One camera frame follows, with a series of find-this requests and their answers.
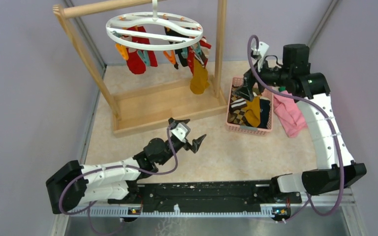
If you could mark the mustard yellow sock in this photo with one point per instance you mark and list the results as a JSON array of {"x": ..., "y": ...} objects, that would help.
[{"x": 199, "y": 81}]

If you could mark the wooden hanger stand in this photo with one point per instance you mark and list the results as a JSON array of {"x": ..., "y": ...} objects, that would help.
[{"x": 149, "y": 108}]

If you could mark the navy blue sock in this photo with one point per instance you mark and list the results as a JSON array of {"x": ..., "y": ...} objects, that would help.
[{"x": 265, "y": 109}]

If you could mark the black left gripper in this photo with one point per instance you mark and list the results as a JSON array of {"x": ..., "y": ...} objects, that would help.
[{"x": 196, "y": 143}]

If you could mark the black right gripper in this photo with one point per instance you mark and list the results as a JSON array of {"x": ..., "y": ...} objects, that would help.
[{"x": 245, "y": 92}]

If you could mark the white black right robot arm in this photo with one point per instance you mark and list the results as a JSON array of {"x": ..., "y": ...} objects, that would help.
[{"x": 336, "y": 168}]

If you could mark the pink folded cloth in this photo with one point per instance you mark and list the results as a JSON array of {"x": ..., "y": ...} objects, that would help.
[{"x": 289, "y": 115}]

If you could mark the pink perforated plastic basket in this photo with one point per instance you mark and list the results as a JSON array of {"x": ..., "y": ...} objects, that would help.
[{"x": 248, "y": 129}]

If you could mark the mustard sock striped cuff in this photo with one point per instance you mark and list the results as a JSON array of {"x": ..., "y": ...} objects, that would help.
[{"x": 252, "y": 112}]

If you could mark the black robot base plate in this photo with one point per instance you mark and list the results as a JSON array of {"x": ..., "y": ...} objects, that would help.
[{"x": 206, "y": 197}]

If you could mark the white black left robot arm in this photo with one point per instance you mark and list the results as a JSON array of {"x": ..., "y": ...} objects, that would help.
[{"x": 75, "y": 184}]

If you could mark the white round clip hanger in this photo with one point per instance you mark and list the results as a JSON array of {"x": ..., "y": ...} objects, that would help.
[{"x": 154, "y": 30}]

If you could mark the black hanging sock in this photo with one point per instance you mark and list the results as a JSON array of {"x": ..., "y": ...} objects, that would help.
[{"x": 182, "y": 54}]

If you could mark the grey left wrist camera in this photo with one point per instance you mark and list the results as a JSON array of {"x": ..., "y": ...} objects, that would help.
[{"x": 181, "y": 131}]

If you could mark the red bear sock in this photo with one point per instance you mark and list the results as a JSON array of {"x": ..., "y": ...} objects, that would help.
[{"x": 135, "y": 62}]

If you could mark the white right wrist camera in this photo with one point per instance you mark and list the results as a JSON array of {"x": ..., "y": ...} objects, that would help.
[{"x": 259, "y": 52}]

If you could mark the argyle patterned sock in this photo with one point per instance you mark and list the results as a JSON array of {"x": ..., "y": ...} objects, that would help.
[{"x": 237, "y": 117}]

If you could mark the brown white striped sock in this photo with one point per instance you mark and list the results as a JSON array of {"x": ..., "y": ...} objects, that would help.
[{"x": 236, "y": 103}]

